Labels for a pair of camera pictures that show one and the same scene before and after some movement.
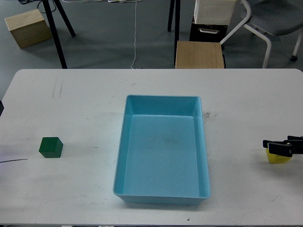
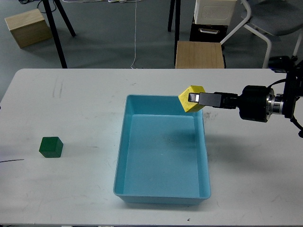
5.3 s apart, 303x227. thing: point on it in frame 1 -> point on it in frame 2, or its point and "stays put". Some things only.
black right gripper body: (297, 147) -> (256, 103)
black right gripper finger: (295, 138) -> (209, 99)
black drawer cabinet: (207, 33) stays put
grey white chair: (275, 17) stays put
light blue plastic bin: (162, 158) stays put
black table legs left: (53, 28) stays put
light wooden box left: (29, 29) stays put
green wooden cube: (51, 147) stays put
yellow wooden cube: (276, 159) -> (188, 106)
